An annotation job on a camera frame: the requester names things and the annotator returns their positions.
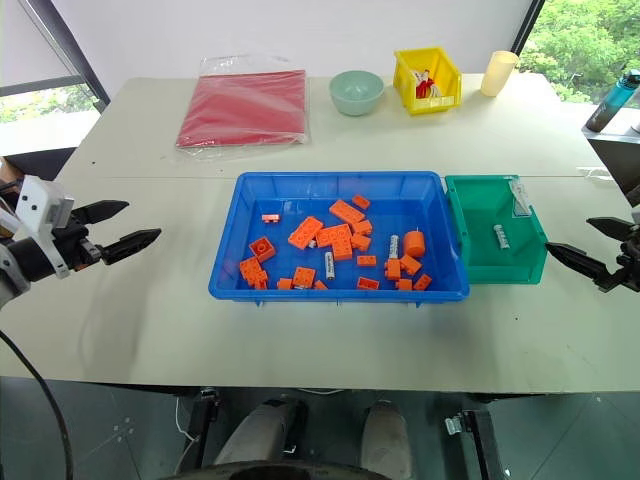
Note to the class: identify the dark side table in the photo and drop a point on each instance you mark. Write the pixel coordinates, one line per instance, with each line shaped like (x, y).
(617, 160)

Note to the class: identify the red and white bin contents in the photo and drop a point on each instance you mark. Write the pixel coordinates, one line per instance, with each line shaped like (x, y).
(426, 84)

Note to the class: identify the clear plastic label holder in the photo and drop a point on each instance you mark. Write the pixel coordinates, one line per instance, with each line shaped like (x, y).
(520, 200)

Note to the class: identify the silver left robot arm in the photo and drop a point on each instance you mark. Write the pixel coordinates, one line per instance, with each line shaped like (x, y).
(20, 260)

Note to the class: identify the dark water bottle teal cap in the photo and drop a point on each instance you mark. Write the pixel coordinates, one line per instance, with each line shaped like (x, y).
(612, 100)

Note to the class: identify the upside-down orange plastic brick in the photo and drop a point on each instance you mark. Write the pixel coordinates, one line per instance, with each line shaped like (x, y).
(262, 249)

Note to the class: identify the blue plastic tray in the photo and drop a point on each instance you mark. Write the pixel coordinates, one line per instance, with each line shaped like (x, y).
(280, 190)

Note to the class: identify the green plastic bin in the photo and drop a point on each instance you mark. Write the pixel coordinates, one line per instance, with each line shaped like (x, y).
(480, 265)

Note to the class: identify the yellow plastic bin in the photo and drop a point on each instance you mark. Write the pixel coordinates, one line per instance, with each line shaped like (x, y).
(430, 102)

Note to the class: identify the red folder in plastic bag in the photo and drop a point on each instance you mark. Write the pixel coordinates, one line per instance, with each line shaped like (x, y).
(245, 107)

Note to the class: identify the cream plastic cup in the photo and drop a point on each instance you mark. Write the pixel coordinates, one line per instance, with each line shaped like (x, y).
(497, 72)

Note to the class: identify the grey robot leg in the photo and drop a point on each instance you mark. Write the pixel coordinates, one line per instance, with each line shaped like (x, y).
(386, 435)
(255, 432)

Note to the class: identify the black table leg with bracket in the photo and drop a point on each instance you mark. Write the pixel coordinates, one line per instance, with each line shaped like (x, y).
(480, 440)

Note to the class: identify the dark rounded robot base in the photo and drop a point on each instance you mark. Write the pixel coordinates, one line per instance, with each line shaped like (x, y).
(295, 472)

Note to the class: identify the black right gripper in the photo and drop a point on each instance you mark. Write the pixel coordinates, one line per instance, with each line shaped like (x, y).
(627, 272)

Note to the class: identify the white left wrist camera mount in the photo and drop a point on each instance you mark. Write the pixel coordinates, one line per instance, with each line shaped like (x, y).
(37, 197)

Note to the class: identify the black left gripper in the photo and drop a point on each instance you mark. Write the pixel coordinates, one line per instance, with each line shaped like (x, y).
(75, 245)

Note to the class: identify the orange plastic cylinder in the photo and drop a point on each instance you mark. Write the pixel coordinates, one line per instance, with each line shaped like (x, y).
(414, 244)

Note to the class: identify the pale green bowl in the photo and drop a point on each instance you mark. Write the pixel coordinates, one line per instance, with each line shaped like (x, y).
(356, 97)

